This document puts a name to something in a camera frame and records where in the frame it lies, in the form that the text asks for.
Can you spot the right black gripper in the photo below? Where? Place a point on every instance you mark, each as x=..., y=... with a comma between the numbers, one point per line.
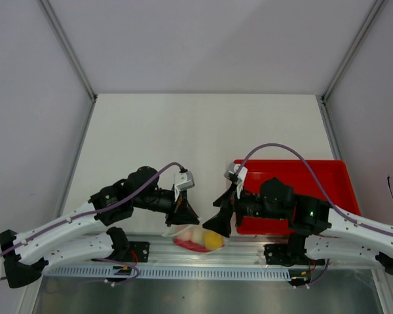
x=221, y=223

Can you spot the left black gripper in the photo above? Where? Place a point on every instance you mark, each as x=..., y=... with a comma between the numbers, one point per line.
x=181, y=212

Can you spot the white egg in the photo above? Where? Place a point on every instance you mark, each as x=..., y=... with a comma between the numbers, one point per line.
x=185, y=236
x=198, y=236

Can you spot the clear zip top bag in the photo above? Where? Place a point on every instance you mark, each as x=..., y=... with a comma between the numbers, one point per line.
x=173, y=232

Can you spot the yellow toy pepper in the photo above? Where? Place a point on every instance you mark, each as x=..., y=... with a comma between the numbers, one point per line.
x=213, y=241

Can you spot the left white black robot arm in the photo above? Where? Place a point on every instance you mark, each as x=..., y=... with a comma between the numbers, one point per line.
x=89, y=232

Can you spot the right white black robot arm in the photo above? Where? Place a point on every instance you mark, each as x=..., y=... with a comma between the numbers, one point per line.
x=351, y=237

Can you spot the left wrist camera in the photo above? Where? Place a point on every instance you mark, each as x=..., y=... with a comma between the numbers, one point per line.
x=183, y=181

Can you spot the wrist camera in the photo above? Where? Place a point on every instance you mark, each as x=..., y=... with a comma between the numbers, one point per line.
x=236, y=173
x=183, y=181

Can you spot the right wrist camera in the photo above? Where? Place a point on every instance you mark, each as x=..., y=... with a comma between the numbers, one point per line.
x=236, y=173

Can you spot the aluminium mounting rail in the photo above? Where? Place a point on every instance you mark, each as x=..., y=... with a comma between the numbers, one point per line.
x=170, y=250

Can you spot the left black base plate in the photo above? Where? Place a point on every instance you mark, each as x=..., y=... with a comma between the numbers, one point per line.
x=136, y=251

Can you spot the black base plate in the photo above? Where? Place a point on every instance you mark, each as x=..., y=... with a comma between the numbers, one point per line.
x=136, y=251
x=277, y=255

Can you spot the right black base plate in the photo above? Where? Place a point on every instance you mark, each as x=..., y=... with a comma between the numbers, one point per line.
x=277, y=255

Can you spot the white slotted cable duct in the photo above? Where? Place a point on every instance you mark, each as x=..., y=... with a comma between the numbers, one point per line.
x=172, y=272

